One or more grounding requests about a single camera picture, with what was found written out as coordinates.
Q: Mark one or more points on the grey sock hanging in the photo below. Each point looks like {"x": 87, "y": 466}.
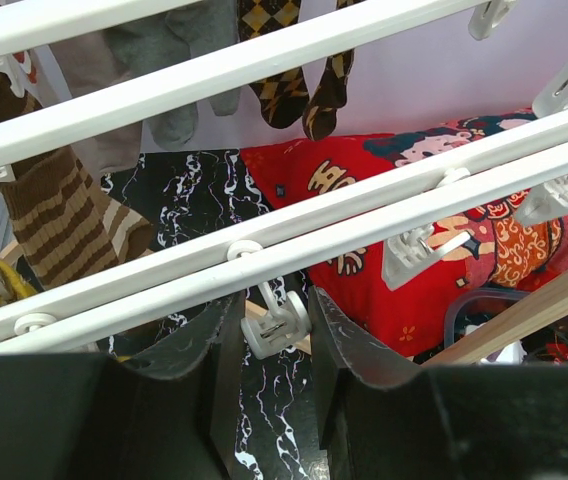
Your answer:
{"x": 170, "y": 38}

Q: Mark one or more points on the white plastic clip hanger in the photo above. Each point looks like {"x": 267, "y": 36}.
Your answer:
{"x": 394, "y": 227}

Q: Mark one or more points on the yellow sock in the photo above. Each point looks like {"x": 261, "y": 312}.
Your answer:
{"x": 13, "y": 287}

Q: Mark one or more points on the clear plastic basket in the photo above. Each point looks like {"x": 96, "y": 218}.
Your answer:
{"x": 475, "y": 308}

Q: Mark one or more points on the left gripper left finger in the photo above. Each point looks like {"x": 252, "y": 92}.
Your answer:
{"x": 176, "y": 403}

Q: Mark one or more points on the white hanger clip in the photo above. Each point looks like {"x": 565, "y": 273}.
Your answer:
{"x": 278, "y": 327}

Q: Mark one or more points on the brown argyle sock hanging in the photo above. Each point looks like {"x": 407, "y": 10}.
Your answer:
{"x": 282, "y": 96}

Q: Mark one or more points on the brown striped sock hanging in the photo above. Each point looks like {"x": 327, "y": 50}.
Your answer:
{"x": 67, "y": 227}

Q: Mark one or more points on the wooden drying rack frame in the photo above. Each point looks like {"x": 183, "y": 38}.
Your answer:
{"x": 539, "y": 309}

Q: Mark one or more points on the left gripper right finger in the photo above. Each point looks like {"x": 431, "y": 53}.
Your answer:
{"x": 378, "y": 413}

